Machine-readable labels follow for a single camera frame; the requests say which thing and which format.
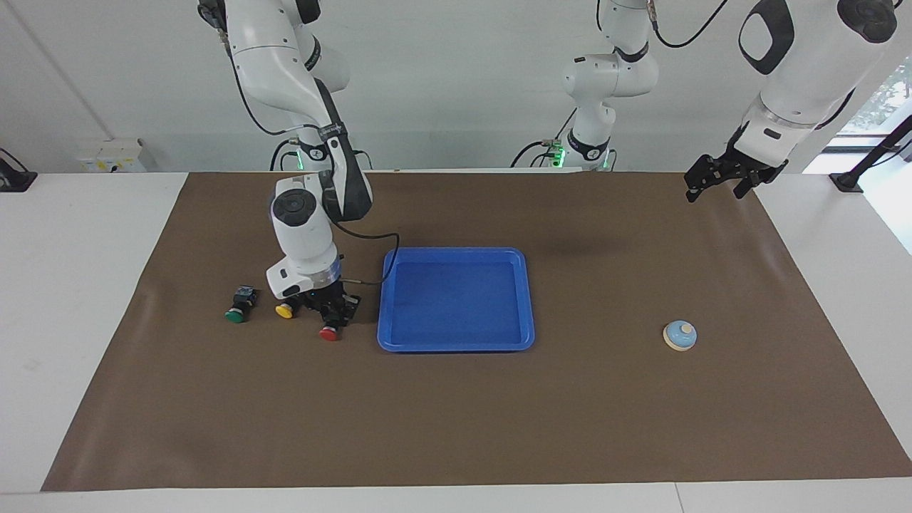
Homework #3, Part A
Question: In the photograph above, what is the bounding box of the red push button switch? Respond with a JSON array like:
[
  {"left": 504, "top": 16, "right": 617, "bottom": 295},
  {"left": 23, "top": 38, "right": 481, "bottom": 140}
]
[{"left": 317, "top": 306, "right": 350, "bottom": 343}]

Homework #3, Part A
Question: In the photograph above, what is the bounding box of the green push button switch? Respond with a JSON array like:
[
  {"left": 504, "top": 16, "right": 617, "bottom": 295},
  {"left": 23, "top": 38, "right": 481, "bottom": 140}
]
[{"left": 224, "top": 285, "right": 259, "bottom": 323}]

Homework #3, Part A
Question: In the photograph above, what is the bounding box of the light blue desk bell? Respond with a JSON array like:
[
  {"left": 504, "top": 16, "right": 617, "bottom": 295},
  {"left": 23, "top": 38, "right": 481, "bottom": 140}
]
[{"left": 663, "top": 320, "right": 698, "bottom": 353}]

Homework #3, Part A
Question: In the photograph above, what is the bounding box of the blue plastic tray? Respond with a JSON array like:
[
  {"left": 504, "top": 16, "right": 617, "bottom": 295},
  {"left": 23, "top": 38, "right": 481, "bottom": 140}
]
[{"left": 377, "top": 247, "right": 536, "bottom": 353}]

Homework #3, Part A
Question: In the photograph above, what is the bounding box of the brown table mat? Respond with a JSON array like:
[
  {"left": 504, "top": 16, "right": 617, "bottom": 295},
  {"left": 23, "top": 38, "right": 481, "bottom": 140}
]
[{"left": 41, "top": 170, "right": 912, "bottom": 492}]

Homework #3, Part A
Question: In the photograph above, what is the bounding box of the window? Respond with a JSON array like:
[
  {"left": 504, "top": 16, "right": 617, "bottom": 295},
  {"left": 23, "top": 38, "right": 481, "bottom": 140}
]
[{"left": 837, "top": 57, "right": 912, "bottom": 140}]

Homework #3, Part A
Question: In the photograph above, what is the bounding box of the black camera stand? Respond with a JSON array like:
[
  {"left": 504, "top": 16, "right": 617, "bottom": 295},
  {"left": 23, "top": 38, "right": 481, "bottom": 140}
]
[{"left": 830, "top": 114, "right": 912, "bottom": 193}]

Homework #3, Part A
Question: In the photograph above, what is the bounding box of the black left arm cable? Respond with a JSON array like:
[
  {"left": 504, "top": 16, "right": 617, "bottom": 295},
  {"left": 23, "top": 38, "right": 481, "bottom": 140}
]
[{"left": 645, "top": 0, "right": 735, "bottom": 51}]

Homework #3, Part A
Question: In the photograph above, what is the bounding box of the black base power cable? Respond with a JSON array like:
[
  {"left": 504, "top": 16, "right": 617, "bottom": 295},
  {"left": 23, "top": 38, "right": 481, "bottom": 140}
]
[
  {"left": 269, "top": 138, "right": 300, "bottom": 172},
  {"left": 510, "top": 107, "right": 578, "bottom": 170}
]

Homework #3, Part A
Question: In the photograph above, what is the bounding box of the white wall socket box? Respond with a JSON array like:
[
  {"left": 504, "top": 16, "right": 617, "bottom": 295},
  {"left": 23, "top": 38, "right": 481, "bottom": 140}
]
[{"left": 77, "top": 138, "right": 147, "bottom": 173}]

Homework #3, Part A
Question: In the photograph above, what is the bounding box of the black clamp mount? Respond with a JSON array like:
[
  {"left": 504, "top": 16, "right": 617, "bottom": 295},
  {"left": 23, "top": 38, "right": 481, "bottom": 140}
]
[{"left": 0, "top": 147, "right": 38, "bottom": 193}]

